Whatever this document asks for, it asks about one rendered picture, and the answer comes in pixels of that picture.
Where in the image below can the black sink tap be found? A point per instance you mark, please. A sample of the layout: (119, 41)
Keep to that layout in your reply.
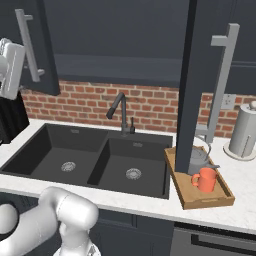
(123, 113)

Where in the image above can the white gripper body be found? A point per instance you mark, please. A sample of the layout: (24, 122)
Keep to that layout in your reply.
(15, 70)

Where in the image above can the dark open wall cabinet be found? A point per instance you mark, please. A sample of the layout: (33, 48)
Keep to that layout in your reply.
(116, 40)

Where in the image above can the dark closed wall cabinet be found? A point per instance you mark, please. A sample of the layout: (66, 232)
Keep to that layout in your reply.
(246, 50)

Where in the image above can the paper towel roll holder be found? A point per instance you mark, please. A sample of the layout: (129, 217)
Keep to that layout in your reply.
(245, 133)

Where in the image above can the grey kettle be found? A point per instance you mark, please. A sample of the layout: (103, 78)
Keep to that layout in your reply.
(197, 160)

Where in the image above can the dark cabinet door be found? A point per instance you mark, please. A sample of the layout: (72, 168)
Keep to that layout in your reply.
(50, 50)
(188, 100)

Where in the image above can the white wall socket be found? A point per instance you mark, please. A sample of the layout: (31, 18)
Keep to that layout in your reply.
(229, 101)

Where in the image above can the black double sink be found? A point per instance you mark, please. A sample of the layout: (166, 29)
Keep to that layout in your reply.
(83, 156)

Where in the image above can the wooden tray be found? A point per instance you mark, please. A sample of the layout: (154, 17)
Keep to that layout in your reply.
(186, 193)

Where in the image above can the orange mug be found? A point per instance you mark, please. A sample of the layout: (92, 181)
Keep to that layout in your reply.
(208, 180)

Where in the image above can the dark grey dishwasher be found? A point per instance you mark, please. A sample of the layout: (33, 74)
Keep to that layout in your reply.
(213, 243)

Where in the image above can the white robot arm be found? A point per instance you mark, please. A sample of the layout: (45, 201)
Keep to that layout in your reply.
(66, 213)

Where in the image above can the dark base cupboards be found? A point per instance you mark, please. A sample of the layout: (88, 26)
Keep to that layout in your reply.
(133, 233)

